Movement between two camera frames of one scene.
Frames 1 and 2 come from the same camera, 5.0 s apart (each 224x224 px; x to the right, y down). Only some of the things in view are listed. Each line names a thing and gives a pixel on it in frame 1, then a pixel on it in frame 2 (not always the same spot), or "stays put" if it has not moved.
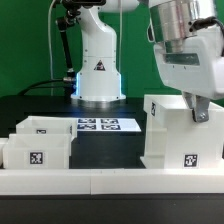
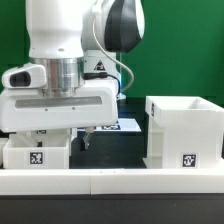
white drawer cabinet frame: (175, 140) stays put
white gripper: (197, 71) -> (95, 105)
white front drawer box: (37, 152) stays put
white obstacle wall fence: (126, 181) stays put
